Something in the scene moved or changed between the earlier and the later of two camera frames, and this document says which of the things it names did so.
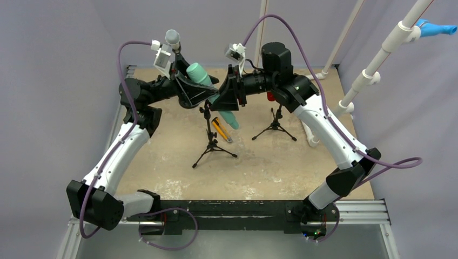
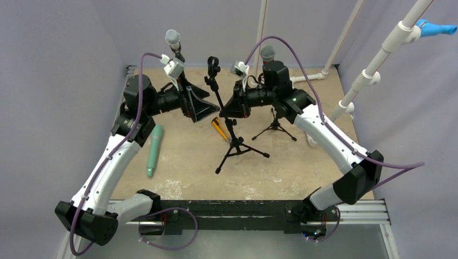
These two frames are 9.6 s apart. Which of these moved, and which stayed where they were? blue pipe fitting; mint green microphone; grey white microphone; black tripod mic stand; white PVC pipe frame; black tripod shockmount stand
Moved: black tripod mic stand; mint green microphone
Stayed: white PVC pipe frame; black tripod shockmount stand; grey white microphone; blue pipe fitting
